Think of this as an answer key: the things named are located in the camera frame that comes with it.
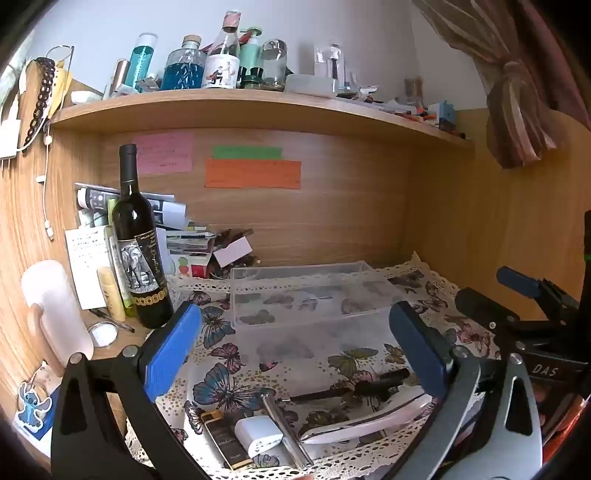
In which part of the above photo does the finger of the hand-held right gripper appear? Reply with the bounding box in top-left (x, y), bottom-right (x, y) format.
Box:
top-left (455, 287), bottom-right (522, 330)
top-left (496, 266), bottom-right (555, 301)

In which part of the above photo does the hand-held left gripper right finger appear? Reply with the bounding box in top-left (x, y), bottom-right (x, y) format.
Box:
top-left (389, 301), bottom-right (543, 480)

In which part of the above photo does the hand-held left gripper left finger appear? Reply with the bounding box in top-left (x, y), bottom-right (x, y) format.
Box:
top-left (50, 302), bottom-right (213, 480)

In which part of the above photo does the black slim pen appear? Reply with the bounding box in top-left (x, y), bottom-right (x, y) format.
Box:
top-left (288, 368), bottom-right (411, 403)

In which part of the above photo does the white curved hair clip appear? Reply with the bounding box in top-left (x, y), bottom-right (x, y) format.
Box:
top-left (300, 392), bottom-right (432, 445)

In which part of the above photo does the black gold lighter box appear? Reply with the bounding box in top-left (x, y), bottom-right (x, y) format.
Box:
top-left (200, 410), bottom-right (254, 472)

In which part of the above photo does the white charger plug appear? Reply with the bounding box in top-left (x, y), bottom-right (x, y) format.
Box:
top-left (234, 415), bottom-right (284, 459)

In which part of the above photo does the clear plastic storage box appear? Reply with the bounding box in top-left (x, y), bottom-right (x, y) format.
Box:
top-left (229, 261), bottom-right (411, 372)

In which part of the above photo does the silver metal tube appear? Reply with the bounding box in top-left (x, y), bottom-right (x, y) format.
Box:
top-left (262, 394), bottom-right (315, 468)

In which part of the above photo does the butterfly print lace tablecloth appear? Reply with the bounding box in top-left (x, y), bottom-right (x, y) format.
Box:
top-left (124, 251), bottom-right (504, 480)

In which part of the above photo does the black ballpoint pen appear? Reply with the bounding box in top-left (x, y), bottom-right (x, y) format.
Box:
top-left (89, 308), bottom-right (136, 333)

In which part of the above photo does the small round mirror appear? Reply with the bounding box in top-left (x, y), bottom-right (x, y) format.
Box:
top-left (88, 322), bottom-right (117, 348)

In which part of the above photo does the pale yellow tube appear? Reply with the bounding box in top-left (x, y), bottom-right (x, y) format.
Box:
top-left (97, 266), bottom-right (126, 322)

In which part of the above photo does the pile of papers and booklets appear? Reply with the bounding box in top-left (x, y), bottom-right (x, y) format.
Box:
top-left (154, 200), bottom-right (218, 278)

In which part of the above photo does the white blank card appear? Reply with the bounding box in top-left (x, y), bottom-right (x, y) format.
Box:
top-left (213, 236), bottom-right (254, 268)

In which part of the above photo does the green and white tube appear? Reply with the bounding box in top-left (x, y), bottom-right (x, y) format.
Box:
top-left (106, 198), bottom-right (134, 317)

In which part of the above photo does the white plastic bottle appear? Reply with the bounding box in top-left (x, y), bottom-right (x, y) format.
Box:
top-left (21, 260), bottom-right (95, 365)

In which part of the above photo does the white handwritten paper note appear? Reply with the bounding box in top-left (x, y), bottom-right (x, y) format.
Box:
top-left (65, 225), bottom-right (114, 311)

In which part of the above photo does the dark wine bottle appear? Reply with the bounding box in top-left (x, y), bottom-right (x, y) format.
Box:
top-left (112, 143), bottom-right (175, 329)

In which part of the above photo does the blue cartoon sticker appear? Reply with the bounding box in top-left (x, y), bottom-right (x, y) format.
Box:
top-left (13, 369), bottom-right (58, 437)

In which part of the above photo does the white dotted rolled tube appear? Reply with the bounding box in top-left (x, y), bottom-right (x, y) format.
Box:
top-left (76, 185), bottom-right (176, 210)

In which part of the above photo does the brown tied curtain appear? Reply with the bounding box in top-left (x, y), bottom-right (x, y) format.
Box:
top-left (411, 0), bottom-right (591, 169)

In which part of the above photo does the orange sticky note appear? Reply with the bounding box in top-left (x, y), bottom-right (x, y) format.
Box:
top-left (204, 159), bottom-right (302, 190)

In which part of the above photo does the pink sticky note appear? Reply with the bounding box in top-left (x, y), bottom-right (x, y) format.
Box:
top-left (132, 132), bottom-right (194, 175)

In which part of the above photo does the green sticky note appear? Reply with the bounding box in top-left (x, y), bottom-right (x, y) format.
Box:
top-left (212, 146), bottom-right (283, 161)

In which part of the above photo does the reed diffuser jar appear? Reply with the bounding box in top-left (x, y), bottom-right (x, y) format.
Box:
top-left (404, 76), bottom-right (426, 109)

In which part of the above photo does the wooden shelf board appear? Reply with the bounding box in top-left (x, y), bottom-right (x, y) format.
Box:
top-left (48, 88), bottom-right (476, 148)

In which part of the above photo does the white power adapter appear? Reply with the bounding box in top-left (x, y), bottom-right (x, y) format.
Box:
top-left (0, 117), bottom-right (23, 161)

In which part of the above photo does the white flat box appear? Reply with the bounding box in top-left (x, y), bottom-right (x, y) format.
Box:
top-left (285, 74), bottom-right (340, 97)

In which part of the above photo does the silver metal can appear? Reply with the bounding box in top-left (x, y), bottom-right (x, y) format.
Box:
top-left (108, 59), bottom-right (132, 95)

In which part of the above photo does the clear acrylic display case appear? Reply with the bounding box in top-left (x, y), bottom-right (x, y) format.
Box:
top-left (315, 42), bottom-right (358, 88)

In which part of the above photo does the glass bottle with blue liquid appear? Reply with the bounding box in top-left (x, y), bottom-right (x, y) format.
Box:
top-left (161, 35), bottom-right (207, 90)

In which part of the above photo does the teal tall bottle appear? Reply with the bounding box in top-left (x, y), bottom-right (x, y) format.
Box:
top-left (129, 32), bottom-right (158, 90)

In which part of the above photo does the white label glass bottle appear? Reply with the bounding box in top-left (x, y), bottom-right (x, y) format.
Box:
top-left (203, 10), bottom-right (242, 89)

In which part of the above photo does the mint green pump bottle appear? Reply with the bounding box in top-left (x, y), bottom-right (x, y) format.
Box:
top-left (238, 28), bottom-right (264, 88)

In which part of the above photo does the clear glass globe bottle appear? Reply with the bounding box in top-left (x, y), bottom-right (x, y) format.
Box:
top-left (259, 39), bottom-right (289, 90)

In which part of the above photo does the white charging cable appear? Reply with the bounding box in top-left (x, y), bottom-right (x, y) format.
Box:
top-left (36, 134), bottom-right (55, 241)

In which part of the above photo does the brown bead necklace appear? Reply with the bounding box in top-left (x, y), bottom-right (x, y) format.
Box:
top-left (22, 56), bottom-right (57, 149)

